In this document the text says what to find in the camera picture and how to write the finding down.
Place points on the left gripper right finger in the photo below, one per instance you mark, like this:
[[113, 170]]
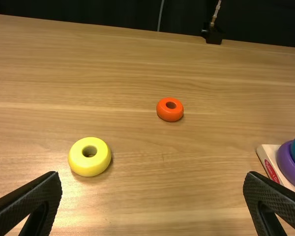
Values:
[[273, 196]]

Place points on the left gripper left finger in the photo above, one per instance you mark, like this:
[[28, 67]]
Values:
[[24, 199]]

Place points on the wooden peg base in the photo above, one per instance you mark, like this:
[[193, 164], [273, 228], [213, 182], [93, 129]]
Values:
[[266, 157]]

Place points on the black clamp stand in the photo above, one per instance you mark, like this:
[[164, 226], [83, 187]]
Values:
[[214, 38]]

